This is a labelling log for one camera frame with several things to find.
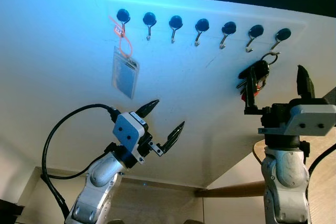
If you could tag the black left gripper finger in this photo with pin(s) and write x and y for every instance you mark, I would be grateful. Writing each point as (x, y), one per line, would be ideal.
(148, 108)
(173, 136)

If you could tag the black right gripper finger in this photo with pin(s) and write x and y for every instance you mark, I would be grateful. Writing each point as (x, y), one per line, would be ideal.
(305, 85)
(250, 95)

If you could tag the black and red key bunch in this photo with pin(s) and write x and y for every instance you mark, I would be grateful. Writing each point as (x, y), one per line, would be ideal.
(258, 72)

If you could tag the clear badge holder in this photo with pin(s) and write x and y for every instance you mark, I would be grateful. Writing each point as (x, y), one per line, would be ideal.
(125, 77)

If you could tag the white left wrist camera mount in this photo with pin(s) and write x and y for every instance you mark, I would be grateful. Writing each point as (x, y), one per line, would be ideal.
(127, 129)

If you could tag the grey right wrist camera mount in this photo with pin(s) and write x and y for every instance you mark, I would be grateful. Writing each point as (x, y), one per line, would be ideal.
(312, 119)

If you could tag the black knob metal wall hook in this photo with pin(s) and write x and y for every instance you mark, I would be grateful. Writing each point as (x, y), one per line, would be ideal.
(175, 22)
(123, 15)
(202, 25)
(228, 28)
(149, 19)
(255, 31)
(283, 35)

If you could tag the white hook rail board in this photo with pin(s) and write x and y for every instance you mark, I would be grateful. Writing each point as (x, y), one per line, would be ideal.
(210, 14)

